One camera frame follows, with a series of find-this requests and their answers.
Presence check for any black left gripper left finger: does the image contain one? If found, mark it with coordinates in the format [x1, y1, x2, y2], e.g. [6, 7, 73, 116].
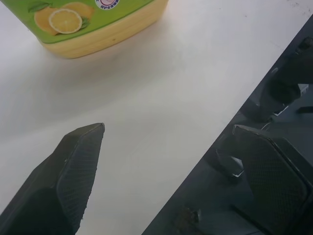
[0, 122, 106, 235]

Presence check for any yellow lemon detergent bottle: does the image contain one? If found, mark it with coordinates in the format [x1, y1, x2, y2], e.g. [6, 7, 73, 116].
[27, 0, 170, 60]

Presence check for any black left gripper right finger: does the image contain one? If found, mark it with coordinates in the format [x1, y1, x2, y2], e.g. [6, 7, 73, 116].
[232, 124, 313, 235]

